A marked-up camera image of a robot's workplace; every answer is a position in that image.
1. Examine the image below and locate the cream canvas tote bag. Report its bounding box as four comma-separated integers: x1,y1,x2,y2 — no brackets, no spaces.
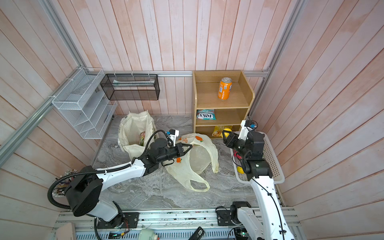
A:
118,111,156,160

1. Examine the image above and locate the wooden three-tier shelf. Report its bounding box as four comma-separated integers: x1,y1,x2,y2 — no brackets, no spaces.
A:
192,70,255,138

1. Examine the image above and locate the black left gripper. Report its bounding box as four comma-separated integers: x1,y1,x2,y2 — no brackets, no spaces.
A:
157,142,193,163

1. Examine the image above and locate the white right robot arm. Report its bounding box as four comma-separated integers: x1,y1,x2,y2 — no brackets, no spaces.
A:
222,129,295,240

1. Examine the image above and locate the red cola can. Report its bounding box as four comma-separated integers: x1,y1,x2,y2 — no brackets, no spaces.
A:
139,132,146,146

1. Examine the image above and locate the yellow chips bag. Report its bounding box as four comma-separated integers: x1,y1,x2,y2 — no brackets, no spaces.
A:
212,126,233,138

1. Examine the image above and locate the orange soda can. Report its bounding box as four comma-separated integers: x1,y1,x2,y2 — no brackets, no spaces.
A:
218,77,233,100

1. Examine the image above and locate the Fox's candy bag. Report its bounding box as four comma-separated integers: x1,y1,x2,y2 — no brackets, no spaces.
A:
197,109,216,120

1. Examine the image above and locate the black mesh wall basket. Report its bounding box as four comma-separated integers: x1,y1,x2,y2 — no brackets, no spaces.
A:
101,73,160,101

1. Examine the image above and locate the white round object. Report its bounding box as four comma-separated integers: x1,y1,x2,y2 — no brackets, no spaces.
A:
138,229,160,240

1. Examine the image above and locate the white wire mesh rack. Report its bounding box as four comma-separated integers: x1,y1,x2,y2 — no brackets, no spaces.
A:
53,68,117,140

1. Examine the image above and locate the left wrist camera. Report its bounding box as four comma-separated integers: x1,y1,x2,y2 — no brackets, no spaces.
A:
167,129,179,147

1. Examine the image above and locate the yellow toy mango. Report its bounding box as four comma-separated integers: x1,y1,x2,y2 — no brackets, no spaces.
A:
237,166,245,174

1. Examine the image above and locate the white plastic basket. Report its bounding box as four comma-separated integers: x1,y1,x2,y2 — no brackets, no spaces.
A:
231,132,285,185

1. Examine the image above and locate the red pen cup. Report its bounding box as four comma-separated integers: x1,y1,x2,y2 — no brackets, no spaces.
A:
51,170,78,198

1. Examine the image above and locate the orange-print plastic grocery bag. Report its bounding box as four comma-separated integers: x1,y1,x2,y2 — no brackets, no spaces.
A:
166,133,219,193

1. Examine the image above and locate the yellow lemon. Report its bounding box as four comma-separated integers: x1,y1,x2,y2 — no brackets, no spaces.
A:
222,128,232,138

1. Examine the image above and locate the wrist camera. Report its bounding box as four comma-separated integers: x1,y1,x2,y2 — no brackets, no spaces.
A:
239,120,258,140
167,129,179,147

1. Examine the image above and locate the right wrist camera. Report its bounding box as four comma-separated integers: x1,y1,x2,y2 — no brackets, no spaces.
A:
239,120,258,140

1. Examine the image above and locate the black handheld device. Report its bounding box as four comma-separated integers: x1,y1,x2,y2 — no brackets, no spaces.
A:
189,227,205,240

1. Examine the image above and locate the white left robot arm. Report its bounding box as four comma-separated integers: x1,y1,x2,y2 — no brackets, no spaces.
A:
47,138,193,222

